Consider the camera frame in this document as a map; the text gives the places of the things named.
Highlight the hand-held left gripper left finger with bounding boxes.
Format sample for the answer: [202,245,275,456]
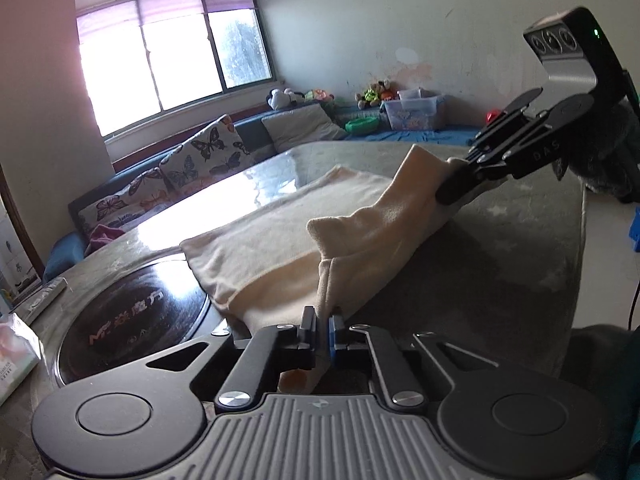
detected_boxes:
[142,305,321,413]

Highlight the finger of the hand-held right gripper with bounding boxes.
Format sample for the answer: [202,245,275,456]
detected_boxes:
[434,141,527,206]
[469,87,547,160]

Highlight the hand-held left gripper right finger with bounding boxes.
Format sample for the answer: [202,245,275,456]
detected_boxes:
[327,312,483,408]

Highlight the cream fleece garment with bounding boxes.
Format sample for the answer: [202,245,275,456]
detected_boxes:
[180,144,471,393]

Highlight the clear plastic storage box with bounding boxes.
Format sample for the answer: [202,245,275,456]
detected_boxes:
[381,89,447,132]

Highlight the green plastic bowl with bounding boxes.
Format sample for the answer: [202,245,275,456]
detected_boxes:
[345,116,379,136]

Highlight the brown plush toys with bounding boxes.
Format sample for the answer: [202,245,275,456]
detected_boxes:
[355,80,399,109]

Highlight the round black induction cooktop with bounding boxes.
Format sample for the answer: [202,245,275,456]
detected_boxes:
[55,260,231,391]

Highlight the grey pillow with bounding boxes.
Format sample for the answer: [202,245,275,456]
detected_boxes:
[261,104,348,153]

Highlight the panda plush toy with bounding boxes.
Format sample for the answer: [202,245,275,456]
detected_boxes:
[266,88,307,111]

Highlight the square butterfly print cushion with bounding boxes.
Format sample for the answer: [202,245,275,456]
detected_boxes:
[162,115,256,193]

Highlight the wide butterfly print cushion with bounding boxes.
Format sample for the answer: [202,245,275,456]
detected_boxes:
[77,167,173,236]

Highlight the pink cloth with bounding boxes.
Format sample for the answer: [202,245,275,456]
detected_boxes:
[86,223,123,256]

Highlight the blue sofa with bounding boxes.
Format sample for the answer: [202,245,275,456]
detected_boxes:
[42,105,483,281]

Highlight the white remote control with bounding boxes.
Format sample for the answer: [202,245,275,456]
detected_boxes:
[22,277,68,326]

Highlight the soft tissue pack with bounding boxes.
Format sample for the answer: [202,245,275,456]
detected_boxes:
[0,310,41,406]

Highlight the window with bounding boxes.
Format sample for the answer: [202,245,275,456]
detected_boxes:
[75,0,275,136]

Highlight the black cable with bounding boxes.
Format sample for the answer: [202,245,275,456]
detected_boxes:
[627,280,640,332]

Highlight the brown wooden door frame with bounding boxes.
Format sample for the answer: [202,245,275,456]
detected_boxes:
[0,165,46,281]

